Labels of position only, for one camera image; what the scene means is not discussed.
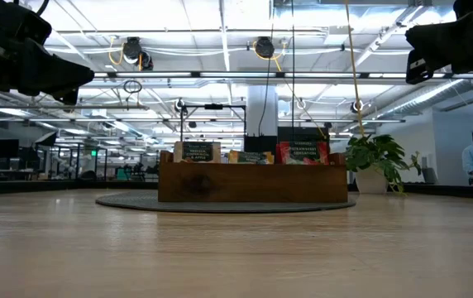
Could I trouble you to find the red strawberry tea bag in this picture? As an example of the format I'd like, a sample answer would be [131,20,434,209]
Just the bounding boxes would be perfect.
[275,141,331,166]

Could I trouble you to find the wooden three-compartment tray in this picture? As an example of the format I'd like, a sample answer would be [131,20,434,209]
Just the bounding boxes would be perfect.
[157,149,349,204]

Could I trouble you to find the black monitor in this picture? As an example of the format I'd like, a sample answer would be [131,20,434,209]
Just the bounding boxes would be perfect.
[277,126,331,144]
[0,138,20,159]

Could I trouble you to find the potted green plant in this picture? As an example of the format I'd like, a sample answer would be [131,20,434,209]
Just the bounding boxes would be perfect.
[345,132,424,195]

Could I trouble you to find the round grey woven placemat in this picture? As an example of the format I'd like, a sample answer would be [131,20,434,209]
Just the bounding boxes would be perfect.
[94,190,357,214]

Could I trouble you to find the ceiling cable reel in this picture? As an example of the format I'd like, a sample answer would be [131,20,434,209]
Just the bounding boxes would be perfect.
[254,36,277,60]
[121,36,155,72]

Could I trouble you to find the black aluminium table frame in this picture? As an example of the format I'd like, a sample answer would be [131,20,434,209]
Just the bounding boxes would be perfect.
[0,180,473,201]

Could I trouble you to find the black hanging cable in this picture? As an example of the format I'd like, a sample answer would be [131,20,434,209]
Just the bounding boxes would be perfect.
[290,0,297,142]

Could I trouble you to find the black overhead camera rig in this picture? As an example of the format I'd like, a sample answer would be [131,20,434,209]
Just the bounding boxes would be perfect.
[178,103,249,144]

